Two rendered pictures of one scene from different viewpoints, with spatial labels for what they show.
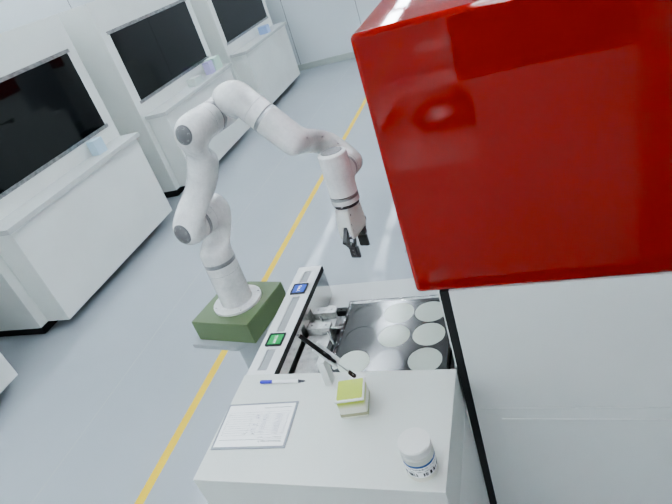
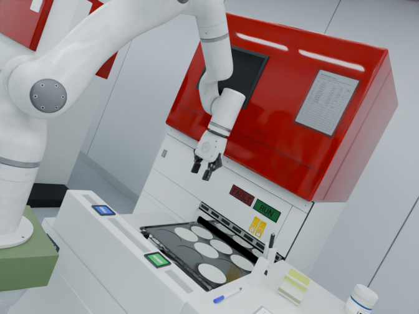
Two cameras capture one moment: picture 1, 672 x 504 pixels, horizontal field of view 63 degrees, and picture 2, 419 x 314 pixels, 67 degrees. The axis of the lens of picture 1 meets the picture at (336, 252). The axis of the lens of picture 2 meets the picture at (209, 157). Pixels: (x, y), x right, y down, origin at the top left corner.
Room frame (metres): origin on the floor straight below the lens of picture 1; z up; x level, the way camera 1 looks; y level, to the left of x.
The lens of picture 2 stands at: (1.27, 1.06, 1.39)
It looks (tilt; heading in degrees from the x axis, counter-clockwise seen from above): 8 degrees down; 279
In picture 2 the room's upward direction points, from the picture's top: 24 degrees clockwise
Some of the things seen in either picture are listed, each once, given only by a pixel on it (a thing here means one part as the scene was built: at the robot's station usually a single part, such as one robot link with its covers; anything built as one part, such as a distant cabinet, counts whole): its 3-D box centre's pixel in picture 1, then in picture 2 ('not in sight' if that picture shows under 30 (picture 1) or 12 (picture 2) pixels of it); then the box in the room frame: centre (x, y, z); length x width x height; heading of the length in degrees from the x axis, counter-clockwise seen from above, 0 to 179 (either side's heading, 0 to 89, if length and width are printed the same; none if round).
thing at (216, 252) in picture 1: (212, 228); (25, 106); (1.82, 0.39, 1.21); 0.19 x 0.12 x 0.24; 144
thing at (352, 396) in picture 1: (353, 398); (294, 286); (1.01, 0.08, 1.00); 0.07 x 0.07 x 0.07; 75
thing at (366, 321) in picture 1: (394, 336); (206, 250); (1.31, -0.08, 0.90); 0.34 x 0.34 x 0.01; 66
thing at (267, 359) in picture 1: (294, 329); (120, 255); (1.51, 0.22, 0.89); 0.55 x 0.09 x 0.14; 156
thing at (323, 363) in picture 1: (328, 363); (264, 263); (1.13, 0.12, 1.03); 0.06 x 0.04 x 0.13; 66
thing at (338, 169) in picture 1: (338, 171); (227, 108); (1.45, -0.08, 1.41); 0.09 x 0.08 x 0.13; 144
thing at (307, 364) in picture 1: (316, 351); not in sight; (1.40, 0.16, 0.87); 0.36 x 0.08 x 0.03; 156
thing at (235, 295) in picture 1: (229, 281); (0, 192); (1.79, 0.41, 1.00); 0.19 x 0.19 x 0.18
